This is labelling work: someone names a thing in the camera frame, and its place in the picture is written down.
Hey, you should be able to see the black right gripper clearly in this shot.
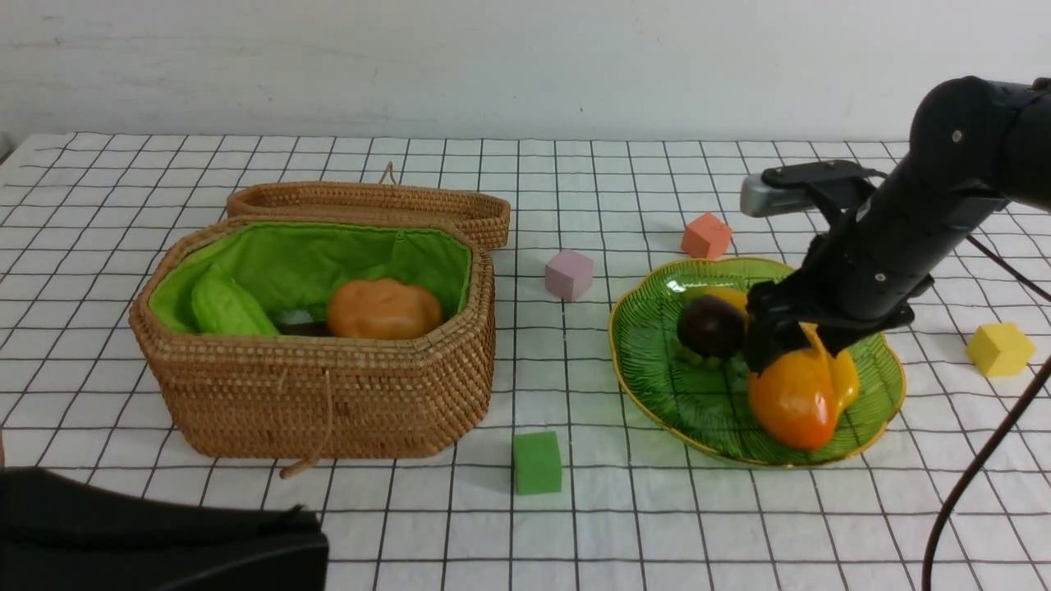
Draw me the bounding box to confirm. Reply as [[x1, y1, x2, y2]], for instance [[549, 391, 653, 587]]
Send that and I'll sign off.
[[742, 233, 934, 374]]

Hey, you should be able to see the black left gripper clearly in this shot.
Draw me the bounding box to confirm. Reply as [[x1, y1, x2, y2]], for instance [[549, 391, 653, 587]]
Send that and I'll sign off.
[[1, 467, 329, 590]]

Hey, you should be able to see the orange yellow mango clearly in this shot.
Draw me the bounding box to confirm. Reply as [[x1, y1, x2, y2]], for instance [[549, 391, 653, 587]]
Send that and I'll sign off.
[[747, 323, 845, 451]]

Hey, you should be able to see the purple mangosteen green calyx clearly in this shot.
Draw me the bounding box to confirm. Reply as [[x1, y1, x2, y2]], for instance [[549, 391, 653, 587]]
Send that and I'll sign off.
[[676, 296, 747, 364]]

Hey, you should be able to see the light green chayote vegetable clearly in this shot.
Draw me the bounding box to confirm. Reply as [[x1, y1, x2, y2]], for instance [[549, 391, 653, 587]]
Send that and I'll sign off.
[[190, 264, 279, 337]]

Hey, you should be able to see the dark purple eggplant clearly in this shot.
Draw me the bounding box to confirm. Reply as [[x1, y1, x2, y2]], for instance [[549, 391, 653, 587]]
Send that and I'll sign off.
[[275, 321, 333, 339]]

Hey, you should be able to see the brown potato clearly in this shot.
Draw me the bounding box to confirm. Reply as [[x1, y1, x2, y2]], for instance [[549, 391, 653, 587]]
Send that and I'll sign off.
[[326, 277, 444, 341]]

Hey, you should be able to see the yellow banana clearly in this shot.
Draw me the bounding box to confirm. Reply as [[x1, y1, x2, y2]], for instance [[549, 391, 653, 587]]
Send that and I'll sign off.
[[681, 286, 861, 413]]

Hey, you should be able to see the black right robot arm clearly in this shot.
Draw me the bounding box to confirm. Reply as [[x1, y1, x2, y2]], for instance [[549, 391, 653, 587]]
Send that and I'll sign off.
[[741, 77, 1050, 373]]

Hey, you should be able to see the green leaf-shaped glass plate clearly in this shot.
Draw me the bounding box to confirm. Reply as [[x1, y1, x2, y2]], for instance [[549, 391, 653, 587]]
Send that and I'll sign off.
[[607, 257, 907, 468]]

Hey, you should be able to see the orange foam cube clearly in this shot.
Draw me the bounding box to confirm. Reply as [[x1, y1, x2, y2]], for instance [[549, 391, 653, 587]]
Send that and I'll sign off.
[[681, 213, 733, 259]]

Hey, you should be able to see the yellow foam cube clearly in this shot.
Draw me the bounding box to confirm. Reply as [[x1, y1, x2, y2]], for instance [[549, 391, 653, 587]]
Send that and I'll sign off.
[[965, 323, 1035, 378]]

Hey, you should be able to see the woven wicker basket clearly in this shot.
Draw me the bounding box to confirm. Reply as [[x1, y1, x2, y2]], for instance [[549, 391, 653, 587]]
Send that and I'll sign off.
[[129, 216, 496, 465]]

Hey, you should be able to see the pink foam cube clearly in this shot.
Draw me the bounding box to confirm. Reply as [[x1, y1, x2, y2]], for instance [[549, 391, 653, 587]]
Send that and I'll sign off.
[[544, 250, 594, 300]]

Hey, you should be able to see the white checkered tablecloth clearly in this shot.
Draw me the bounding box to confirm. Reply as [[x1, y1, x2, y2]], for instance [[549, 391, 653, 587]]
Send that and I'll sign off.
[[1, 133, 1049, 590]]

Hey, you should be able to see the green foam cube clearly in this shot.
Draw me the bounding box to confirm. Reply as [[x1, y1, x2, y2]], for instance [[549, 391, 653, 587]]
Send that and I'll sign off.
[[512, 431, 562, 495]]

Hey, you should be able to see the woven wicker basket lid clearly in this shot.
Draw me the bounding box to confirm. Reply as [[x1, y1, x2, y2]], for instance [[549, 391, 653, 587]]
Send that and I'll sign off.
[[226, 163, 512, 250]]

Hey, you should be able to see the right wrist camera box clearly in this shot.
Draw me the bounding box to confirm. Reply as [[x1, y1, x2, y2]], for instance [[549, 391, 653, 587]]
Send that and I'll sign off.
[[739, 158, 885, 223]]

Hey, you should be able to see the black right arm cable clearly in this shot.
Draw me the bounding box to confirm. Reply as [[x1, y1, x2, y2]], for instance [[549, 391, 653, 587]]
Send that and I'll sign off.
[[921, 235, 1051, 591]]

